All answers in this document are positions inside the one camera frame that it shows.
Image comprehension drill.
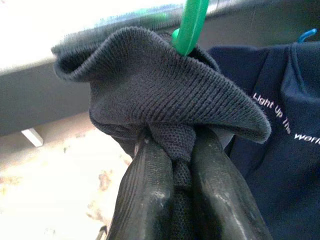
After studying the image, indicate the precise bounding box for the green plastic hanger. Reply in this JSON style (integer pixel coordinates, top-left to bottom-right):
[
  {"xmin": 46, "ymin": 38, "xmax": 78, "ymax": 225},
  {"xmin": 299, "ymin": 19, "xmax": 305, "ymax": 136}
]
[{"xmin": 170, "ymin": 0, "xmax": 210, "ymax": 57}]

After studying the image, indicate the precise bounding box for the navy polo shirt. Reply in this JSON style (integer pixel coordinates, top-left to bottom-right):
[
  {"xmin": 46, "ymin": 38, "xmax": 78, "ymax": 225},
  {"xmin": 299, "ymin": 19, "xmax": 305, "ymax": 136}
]
[{"xmin": 208, "ymin": 41, "xmax": 320, "ymax": 240}]

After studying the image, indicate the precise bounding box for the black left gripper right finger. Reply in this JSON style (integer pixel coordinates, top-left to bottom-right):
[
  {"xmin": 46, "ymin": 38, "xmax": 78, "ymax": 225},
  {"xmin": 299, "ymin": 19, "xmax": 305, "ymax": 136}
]
[{"xmin": 191, "ymin": 126, "xmax": 274, "ymax": 240}]

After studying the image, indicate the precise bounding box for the black polo shirt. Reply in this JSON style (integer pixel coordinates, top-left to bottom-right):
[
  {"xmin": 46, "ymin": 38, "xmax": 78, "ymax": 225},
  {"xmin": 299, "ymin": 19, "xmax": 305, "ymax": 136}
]
[{"xmin": 50, "ymin": 26, "xmax": 273, "ymax": 240}]

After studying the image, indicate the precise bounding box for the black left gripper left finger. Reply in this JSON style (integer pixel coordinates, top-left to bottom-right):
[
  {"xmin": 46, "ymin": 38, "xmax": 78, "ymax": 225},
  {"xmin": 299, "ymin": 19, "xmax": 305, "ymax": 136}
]
[{"xmin": 106, "ymin": 143, "xmax": 176, "ymax": 240}]

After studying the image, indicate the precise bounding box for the blue plastic hanger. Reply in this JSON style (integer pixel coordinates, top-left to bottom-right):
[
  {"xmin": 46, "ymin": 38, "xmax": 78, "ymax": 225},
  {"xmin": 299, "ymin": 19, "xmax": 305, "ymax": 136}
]
[{"xmin": 296, "ymin": 27, "xmax": 318, "ymax": 44}]

